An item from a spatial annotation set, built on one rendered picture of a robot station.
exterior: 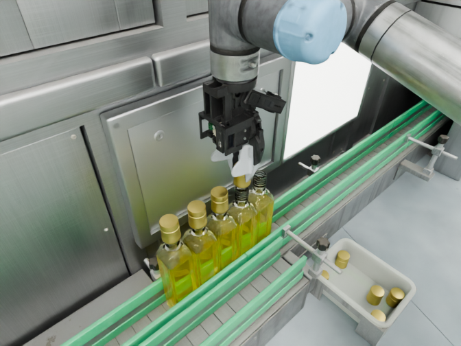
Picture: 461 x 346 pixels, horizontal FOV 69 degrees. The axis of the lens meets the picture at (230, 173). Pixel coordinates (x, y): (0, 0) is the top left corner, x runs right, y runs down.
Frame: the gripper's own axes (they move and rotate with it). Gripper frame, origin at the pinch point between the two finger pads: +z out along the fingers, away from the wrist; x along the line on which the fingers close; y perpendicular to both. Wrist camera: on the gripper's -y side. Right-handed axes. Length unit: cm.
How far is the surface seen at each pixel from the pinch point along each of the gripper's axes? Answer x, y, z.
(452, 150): 14, -96, 33
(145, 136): -12.6, 13.2, -7.1
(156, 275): -4.9, 20.4, 21.7
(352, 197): 5, -43, 31
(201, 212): 1.9, 11.8, 2.6
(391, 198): 9, -67, 44
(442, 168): 14, -96, 42
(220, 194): 0.7, 6.3, 2.4
